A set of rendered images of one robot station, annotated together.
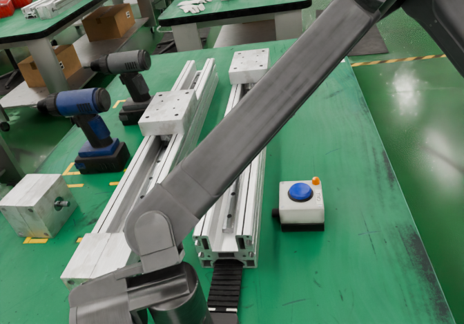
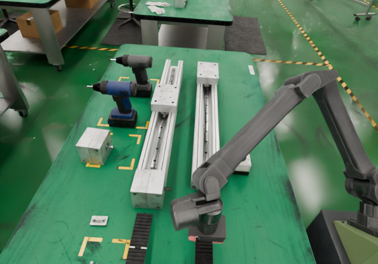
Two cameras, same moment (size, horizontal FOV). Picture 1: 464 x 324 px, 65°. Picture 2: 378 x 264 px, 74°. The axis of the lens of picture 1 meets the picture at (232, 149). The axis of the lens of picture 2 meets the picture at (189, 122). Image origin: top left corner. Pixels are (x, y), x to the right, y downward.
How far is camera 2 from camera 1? 34 cm
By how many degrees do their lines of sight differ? 12
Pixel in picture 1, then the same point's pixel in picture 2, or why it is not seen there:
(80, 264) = (139, 185)
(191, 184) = (225, 165)
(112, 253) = (154, 180)
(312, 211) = (245, 166)
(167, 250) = (216, 192)
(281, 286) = (229, 200)
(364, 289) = (266, 205)
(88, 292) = (180, 206)
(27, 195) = (93, 142)
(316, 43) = (278, 108)
